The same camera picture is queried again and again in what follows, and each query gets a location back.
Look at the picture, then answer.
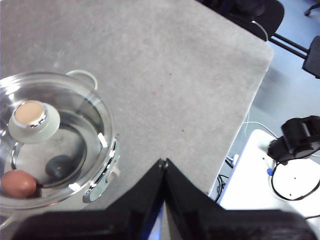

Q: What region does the white thin cable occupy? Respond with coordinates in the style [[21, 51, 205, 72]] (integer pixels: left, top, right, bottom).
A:
[[242, 121, 279, 139]]

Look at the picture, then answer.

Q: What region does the black chair with metal bars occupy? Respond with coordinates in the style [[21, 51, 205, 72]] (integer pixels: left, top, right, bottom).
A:
[[268, 32, 320, 79]]

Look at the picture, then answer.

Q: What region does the sage green electric cooking pot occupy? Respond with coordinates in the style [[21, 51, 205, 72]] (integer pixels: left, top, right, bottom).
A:
[[0, 69, 122, 225]]

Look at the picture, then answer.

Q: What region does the black looped cable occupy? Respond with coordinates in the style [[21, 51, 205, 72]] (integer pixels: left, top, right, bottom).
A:
[[270, 159, 320, 202]]

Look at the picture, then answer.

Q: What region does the black floor cable bundle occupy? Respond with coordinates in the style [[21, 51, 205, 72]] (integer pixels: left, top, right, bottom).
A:
[[215, 156, 236, 202]]

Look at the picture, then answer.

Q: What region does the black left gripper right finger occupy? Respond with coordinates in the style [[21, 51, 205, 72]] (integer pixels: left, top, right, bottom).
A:
[[164, 157, 314, 240]]

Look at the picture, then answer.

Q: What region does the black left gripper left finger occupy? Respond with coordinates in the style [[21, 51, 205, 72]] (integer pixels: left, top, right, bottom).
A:
[[11, 158, 167, 240]]

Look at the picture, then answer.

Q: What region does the brown egg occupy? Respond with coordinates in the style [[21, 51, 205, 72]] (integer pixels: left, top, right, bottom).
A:
[[0, 169, 38, 199]]

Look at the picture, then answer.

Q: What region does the black office chair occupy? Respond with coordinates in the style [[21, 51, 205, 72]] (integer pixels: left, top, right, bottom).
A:
[[197, 0, 285, 42]]

